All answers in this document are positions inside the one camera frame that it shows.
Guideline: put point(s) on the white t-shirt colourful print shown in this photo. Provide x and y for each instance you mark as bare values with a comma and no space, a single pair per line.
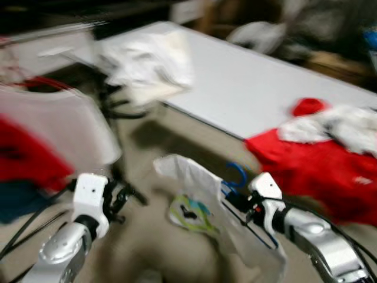
200,188

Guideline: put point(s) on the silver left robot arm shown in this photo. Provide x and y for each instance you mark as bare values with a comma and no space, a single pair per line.
59,250

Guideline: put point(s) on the red clothes hanger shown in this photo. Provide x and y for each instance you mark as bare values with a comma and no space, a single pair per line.
47,82

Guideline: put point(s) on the bright red jersey garment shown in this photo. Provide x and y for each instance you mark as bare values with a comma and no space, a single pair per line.
318,171

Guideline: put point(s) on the white sheer hanging garment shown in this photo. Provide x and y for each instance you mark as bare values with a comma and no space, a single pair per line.
65,124

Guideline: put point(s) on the dark blue hanging garment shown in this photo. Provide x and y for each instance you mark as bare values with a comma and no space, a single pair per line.
17,200

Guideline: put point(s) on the red hanging garment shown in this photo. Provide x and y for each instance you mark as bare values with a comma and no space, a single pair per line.
26,156

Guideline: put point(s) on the long grey table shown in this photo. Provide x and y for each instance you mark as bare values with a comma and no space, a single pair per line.
247,82

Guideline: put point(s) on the white garment black logo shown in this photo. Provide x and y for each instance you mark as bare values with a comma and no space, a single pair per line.
341,127

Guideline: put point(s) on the white garment green patch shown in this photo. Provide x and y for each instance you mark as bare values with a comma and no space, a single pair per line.
147,59

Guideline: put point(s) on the grey pillow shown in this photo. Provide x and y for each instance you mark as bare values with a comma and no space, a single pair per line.
256,35

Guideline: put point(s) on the blue plastic item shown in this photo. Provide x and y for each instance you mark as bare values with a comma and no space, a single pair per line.
371,41

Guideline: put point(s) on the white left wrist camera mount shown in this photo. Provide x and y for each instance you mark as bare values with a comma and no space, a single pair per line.
89,197

